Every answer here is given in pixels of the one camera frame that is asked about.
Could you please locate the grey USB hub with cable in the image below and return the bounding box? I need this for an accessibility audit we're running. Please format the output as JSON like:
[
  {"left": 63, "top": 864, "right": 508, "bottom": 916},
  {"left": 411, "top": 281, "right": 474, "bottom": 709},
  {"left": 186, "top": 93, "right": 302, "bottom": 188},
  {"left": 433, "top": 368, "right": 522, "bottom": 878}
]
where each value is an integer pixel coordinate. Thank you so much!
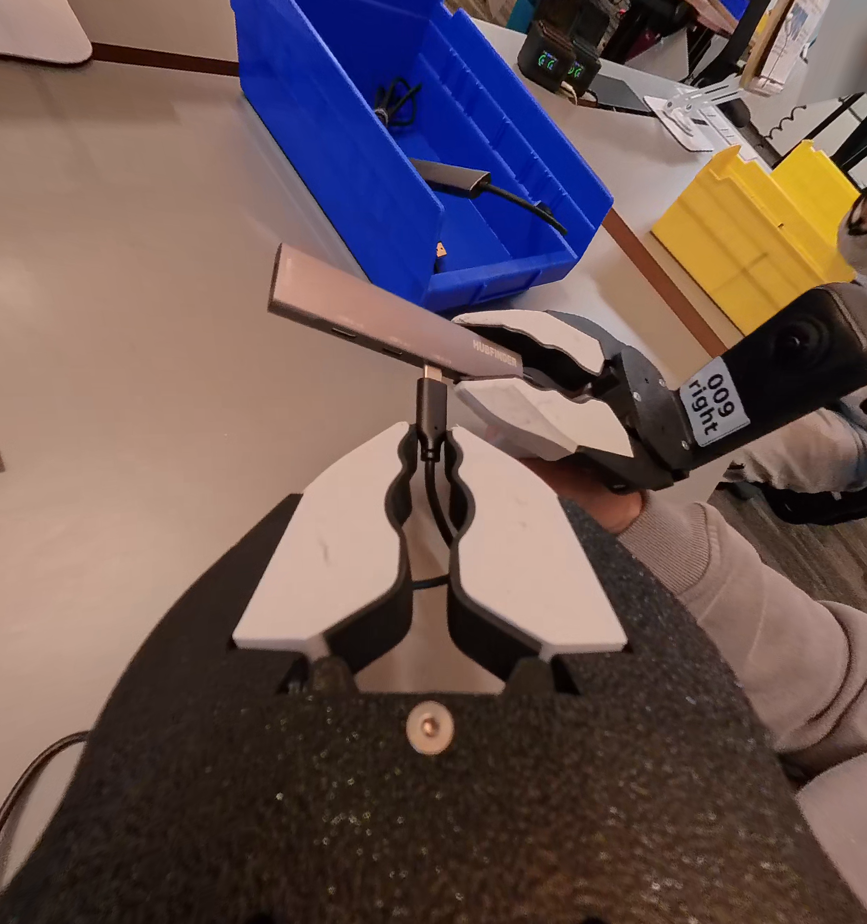
[
  {"left": 267, "top": 243, "right": 524, "bottom": 384},
  {"left": 408, "top": 157, "right": 570, "bottom": 236}
]

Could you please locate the blue plastic bin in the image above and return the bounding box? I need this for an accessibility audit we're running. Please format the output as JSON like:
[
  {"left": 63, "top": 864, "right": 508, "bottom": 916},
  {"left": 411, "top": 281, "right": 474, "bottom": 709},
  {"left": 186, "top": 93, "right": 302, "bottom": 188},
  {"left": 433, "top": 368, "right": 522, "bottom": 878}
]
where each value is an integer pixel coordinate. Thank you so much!
[{"left": 230, "top": 0, "right": 615, "bottom": 313}]

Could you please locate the person's right hand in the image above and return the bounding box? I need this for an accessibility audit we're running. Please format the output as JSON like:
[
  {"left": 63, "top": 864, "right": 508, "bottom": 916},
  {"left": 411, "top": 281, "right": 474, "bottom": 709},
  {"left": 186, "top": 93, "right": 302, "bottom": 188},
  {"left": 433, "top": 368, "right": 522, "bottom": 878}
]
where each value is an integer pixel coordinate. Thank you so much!
[{"left": 523, "top": 456, "right": 648, "bottom": 537}]

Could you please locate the black USB cable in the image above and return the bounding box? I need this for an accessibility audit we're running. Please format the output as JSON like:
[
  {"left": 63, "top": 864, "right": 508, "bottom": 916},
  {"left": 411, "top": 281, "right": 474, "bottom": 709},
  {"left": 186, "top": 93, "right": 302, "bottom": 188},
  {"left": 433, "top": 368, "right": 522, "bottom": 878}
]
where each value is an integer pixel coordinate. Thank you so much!
[{"left": 0, "top": 364, "right": 457, "bottom": 903}]

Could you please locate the person's trouser leg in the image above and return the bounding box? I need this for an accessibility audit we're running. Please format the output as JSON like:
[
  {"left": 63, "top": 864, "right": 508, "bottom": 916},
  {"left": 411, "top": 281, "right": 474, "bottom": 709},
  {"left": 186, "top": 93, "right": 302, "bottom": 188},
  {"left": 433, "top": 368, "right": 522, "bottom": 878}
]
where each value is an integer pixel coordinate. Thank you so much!
[{"left": 725, "top": 400, "right": 867, "bottom": 499}]

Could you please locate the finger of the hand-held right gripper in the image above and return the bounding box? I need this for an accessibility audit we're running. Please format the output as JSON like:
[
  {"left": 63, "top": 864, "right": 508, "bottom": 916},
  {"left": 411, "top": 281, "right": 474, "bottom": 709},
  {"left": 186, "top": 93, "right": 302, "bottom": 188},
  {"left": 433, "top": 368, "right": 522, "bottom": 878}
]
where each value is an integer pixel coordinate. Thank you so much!
[
  {"left": 453, "top": 377, "right": 638, "bottom": 464},
  {"left": 451, "top": 309, "right": 609, "bottom": 378}
]

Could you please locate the black battery charger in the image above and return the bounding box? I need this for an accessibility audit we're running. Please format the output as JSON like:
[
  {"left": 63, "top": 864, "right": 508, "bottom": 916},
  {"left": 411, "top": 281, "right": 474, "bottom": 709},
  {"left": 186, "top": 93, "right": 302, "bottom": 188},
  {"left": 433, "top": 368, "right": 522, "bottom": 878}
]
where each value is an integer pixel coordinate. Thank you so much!
[
  {"left": 563, "top": 36, "right": 603, "bottom": 96},
  {"left": 518, "top": 20, "right": 573, "bottom": 82}
]

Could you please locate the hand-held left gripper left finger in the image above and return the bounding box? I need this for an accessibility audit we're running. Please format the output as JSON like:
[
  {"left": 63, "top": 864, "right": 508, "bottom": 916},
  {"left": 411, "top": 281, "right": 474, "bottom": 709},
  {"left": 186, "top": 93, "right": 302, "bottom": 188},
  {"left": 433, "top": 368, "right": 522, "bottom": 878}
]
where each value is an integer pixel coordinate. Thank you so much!
[{"left": 231, "top": 422, "right": 414, "bottom": 677}]

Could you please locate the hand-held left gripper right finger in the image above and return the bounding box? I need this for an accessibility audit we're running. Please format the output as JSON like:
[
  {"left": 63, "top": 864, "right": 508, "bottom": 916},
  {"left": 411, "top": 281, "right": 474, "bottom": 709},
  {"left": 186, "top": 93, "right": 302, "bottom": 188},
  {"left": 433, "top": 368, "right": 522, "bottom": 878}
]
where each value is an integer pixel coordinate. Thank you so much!
[{"left": 444, "top": 426, "right": 629, "bottom": 683}]

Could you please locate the person's right forearm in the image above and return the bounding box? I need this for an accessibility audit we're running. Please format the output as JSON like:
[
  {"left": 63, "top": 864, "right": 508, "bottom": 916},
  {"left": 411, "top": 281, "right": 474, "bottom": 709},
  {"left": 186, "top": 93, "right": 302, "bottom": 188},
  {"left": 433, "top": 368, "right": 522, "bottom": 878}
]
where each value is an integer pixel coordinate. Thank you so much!
[{"left": 616, "top": 494, "right": 867, "bottom": 777}]

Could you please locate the flat black tablet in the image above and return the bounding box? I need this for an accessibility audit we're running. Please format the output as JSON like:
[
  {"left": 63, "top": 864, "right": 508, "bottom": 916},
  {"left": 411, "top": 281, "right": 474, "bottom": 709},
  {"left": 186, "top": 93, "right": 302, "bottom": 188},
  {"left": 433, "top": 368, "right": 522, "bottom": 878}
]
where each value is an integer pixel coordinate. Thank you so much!
[{"left": 588, "top": 72, "right": 655, "bottom": 116}]

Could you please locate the thin black cable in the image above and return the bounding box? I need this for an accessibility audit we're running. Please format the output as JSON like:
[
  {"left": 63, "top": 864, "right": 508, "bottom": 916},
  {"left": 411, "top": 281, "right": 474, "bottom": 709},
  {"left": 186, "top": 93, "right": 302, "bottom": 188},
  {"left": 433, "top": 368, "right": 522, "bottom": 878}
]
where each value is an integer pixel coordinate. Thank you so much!
[{"left": 370, "top": 78, "right": 425, "bottom": 132}]

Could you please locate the yellow plastic bin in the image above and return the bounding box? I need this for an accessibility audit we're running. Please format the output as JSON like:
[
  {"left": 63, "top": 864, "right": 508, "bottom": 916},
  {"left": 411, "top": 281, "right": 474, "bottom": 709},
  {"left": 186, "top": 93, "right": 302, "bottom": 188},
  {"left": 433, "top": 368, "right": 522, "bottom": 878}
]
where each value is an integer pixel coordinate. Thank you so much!
[
  {"left": 771, "top": 139, "right": 864, "bottom": 218},
  {"left": 650, "top": 144, "right": 859, "bottom": 338}
]

